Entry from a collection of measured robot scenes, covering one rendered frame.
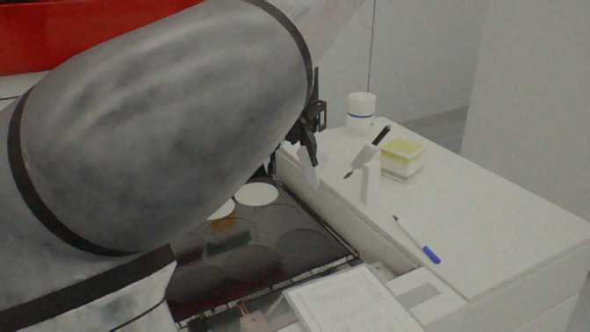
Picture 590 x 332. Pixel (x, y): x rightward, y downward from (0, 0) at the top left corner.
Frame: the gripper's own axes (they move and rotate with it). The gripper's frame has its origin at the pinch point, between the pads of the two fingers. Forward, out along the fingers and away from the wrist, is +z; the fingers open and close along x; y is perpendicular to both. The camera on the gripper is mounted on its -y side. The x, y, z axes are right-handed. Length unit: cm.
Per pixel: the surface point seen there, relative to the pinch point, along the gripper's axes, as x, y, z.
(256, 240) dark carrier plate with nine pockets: 5.4, -4.1, 13.4
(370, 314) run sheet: -24.5, -14.0, 6.5
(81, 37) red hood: 33.5, -13.9, -24.9
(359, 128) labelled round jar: 6.9, 38.8, 6.2
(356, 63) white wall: 103, 207, 47
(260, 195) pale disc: 15.7, 9.0, 13.7
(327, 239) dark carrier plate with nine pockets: -5.6, 4.5, 13.8
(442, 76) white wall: 69, 284, 72
